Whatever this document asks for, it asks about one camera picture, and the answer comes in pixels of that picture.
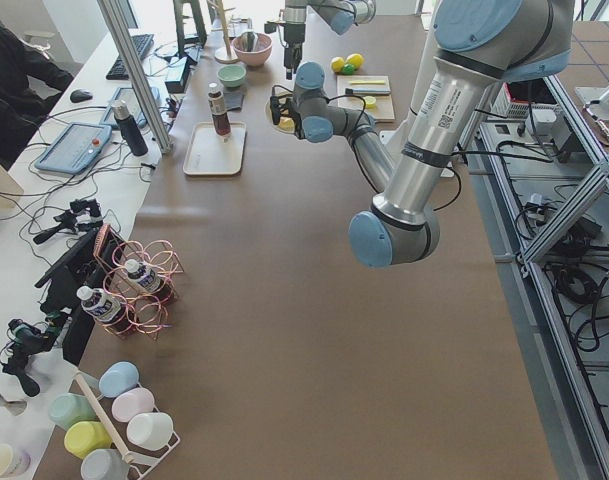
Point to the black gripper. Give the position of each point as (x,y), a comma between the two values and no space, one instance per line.
(290,36)
(298,121)

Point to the glazed twisted donut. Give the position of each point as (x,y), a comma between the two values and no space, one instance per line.
(286,124)

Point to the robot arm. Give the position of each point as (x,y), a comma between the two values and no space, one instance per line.
(471,46)
(338,15)

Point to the dark drink bottle on tray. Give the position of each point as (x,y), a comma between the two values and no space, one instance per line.
(218,110)

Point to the white serving tray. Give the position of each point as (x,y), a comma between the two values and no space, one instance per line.
(210,154)

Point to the grey folded cloth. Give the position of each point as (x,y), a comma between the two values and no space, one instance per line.
(234,99)

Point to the pink bowl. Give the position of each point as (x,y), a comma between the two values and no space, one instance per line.
(258,55)

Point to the yellow lemon rear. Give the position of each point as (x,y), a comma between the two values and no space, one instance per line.
(337,64)

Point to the yellow lemon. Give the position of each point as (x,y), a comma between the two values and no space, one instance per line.
(356,60)
(337,64)

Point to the mint green bowl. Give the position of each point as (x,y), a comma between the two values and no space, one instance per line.
(232,76)

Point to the steel ice scoop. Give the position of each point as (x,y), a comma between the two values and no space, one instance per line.
(248,40)

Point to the green lime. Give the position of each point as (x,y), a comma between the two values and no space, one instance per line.
(349,69)

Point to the yellow knife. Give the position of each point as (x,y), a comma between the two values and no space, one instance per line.
(367,82)

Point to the wooden cup tree stand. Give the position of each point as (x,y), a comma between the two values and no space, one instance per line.
(225,54)

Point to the yellow lemon front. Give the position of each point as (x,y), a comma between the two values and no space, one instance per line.
(356,60)

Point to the halved lemon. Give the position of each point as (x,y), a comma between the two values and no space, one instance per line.
(369,102)

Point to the wooden cutting board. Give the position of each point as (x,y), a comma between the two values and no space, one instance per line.
(382,112)

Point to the black thermos flask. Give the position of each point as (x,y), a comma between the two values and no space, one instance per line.
(129,129)

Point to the blue teach pendant far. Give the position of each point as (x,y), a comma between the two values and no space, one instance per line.
(127,95)

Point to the blue teach pendant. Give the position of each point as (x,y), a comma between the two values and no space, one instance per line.
(127,95)
(75,149)

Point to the black computer mouse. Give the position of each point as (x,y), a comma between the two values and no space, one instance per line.
(80,95)

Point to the blue teach pendant near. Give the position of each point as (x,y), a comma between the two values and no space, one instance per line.
(75,149)

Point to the bottle in rack upper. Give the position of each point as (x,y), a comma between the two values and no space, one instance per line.
(143,277)

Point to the bottle in rack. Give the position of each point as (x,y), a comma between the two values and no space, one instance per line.
(143,277)
(108,309)

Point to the person in black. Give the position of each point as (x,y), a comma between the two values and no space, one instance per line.
(30,86)

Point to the bottle in rack lower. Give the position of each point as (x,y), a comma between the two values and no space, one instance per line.
(108,309)

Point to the blue cup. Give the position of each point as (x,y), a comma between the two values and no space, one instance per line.
(119,378)

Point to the pink cup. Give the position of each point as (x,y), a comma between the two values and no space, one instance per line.
(131,403)

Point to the white cup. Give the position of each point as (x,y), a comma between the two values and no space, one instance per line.
(151,431)

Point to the green cup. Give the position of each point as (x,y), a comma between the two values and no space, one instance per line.
(68,409)

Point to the yellow cup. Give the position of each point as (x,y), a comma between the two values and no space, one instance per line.
(86,436)

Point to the grey cup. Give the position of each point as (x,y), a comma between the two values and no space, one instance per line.
(104,464)

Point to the copper wire bottle rack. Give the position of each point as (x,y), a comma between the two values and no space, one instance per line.
(148,314)

